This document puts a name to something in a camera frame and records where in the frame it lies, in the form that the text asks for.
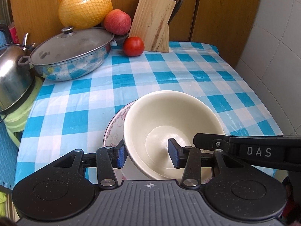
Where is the yellow pomelo in net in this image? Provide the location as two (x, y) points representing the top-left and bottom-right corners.
(58, 0), (113, 30)

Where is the red tomato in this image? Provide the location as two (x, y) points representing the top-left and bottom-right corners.
(122, 37), (144, 57)

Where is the blue foam mat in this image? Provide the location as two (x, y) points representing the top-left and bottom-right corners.
(0, 122), (18, 193)

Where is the steel pan with glass lid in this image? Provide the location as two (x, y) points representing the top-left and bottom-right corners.
(18, 27), (128, 81)

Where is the steel kettle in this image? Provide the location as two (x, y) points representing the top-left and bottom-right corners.
(1, 33), (34, 114)

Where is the blue checked tablecloth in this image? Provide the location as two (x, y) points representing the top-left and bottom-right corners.
(15, 42), (281, 182)

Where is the wooden knife block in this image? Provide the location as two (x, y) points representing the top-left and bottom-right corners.
(129, 0), (176, 53)

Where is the deep plate with pink flowers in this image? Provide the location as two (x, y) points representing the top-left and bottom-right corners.
(103, 101), (141, 180)

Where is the red apple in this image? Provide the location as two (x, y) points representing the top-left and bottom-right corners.
(104, 9), (132, 35)

